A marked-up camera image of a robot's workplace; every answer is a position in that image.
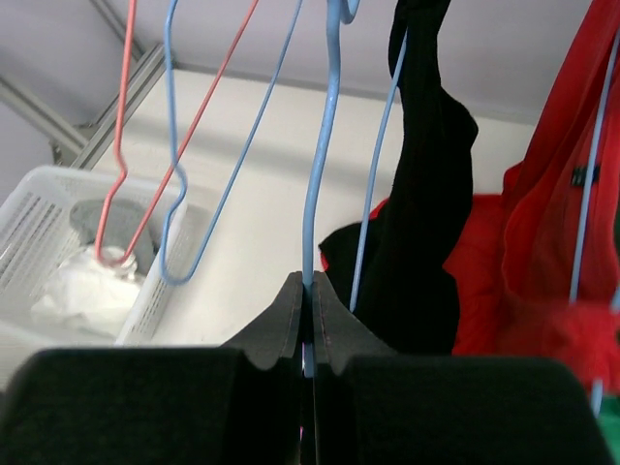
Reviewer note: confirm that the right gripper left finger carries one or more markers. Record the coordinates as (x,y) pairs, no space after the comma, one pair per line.
(235,404)

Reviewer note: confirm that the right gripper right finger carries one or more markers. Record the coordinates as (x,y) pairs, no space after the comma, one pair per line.
(374,406)

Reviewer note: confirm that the black tank top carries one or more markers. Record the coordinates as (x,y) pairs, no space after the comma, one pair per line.
(405,296)

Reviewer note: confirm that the white tank top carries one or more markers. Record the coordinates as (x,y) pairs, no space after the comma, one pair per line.
(84,294)

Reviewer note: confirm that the grey tank top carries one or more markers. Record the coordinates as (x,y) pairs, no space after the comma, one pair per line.
(124,218)

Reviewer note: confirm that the blue hanger with black top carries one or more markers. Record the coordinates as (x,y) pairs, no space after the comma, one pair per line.
(337,14)

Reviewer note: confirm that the red tank top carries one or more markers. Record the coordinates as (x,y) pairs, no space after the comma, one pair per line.
(514,258)

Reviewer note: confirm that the green tank top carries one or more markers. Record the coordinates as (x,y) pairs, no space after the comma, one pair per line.
(609,422)

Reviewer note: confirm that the blue hanger with red top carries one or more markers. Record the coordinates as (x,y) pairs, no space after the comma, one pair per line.
(598,388)

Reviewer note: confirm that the white plastic basket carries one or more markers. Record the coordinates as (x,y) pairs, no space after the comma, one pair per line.
(36,237)

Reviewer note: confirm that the aluminium frame left posts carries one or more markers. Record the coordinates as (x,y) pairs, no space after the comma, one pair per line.
(60,67)

